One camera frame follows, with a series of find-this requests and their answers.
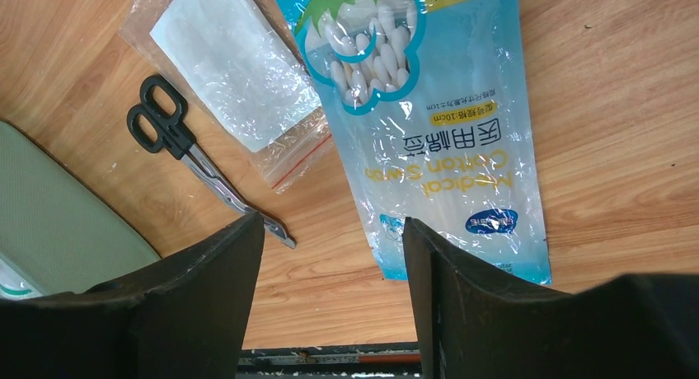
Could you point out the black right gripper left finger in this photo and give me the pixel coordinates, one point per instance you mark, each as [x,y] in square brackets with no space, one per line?
[184,316]

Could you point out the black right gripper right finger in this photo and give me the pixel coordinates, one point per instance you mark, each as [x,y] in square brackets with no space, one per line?
[474,320]

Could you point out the mint green medicine kit case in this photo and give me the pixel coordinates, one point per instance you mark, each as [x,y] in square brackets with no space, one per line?
[56,235]

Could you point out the black handled scissors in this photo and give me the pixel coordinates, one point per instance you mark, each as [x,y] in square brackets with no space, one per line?
[156,129]

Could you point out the blue mask package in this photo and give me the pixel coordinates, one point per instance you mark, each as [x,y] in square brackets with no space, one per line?
[427,103]

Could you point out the white gauze packet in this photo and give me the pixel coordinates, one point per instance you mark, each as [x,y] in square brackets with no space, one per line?
[232,61]

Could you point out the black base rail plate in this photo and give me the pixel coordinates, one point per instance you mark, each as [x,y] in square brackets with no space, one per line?
[393,360]

